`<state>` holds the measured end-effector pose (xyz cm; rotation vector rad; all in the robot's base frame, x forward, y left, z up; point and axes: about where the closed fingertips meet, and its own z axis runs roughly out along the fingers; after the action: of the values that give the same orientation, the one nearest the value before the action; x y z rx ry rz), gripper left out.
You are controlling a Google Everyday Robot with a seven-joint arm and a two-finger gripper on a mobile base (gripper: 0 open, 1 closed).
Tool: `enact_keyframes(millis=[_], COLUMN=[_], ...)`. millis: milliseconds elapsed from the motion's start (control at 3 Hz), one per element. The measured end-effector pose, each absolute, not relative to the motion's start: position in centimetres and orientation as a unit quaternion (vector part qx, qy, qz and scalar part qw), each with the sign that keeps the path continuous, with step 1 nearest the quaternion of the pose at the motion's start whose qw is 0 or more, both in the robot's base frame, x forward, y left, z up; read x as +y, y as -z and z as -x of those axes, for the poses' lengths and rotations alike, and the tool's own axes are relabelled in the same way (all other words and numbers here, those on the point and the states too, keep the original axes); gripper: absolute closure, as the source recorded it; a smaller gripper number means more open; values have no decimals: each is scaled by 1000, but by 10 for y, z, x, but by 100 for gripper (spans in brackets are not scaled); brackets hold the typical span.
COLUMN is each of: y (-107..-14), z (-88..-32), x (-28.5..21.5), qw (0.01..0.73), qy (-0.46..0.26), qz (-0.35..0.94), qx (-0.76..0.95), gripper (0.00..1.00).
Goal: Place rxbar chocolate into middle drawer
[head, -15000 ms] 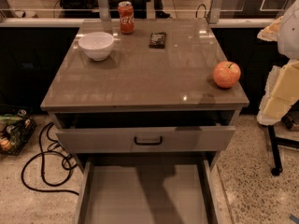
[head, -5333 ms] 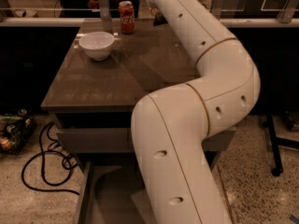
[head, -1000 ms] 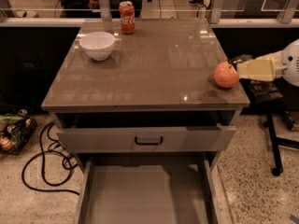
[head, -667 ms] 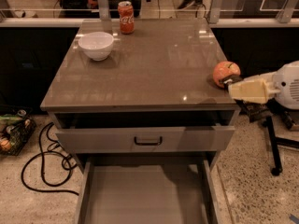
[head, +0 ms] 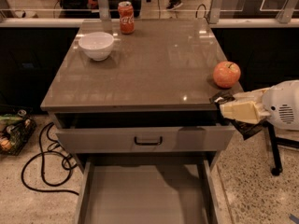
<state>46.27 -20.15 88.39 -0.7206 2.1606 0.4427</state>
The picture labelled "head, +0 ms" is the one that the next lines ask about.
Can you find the grey drawer cabinet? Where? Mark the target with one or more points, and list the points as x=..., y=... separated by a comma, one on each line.
x=164, y=65

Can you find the grey drawer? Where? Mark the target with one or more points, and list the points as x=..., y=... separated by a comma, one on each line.
x=182, y=131
x=152, y=190

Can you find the red coca-cola can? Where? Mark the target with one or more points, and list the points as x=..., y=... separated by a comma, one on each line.
x=126, y=12

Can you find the black metal stand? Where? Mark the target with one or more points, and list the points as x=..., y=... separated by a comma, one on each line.
x=275, y=142

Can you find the white ceramic bowl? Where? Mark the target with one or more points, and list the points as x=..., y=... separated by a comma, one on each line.
x=97, y=45

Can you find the black wire basket with items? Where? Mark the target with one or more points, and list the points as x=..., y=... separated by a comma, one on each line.
x=15, y=131

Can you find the metal glass railing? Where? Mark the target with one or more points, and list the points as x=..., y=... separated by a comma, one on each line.
x=219, y=13

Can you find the dark rxbar chocolate bar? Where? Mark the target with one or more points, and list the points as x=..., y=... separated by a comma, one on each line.
x=247, y=130

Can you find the grey top drawer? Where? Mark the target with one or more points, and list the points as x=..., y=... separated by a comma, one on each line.
x=182, y=131

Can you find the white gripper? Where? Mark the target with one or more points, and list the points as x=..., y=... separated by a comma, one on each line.
x=281, y=104

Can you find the grey middle drawer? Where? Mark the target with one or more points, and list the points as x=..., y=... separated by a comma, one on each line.
x=152, y=190

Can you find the red apple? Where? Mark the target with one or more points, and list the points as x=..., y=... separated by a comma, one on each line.
x=226, y=74

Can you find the black drawer handle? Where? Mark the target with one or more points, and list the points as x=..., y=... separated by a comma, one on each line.
x=142, y=142

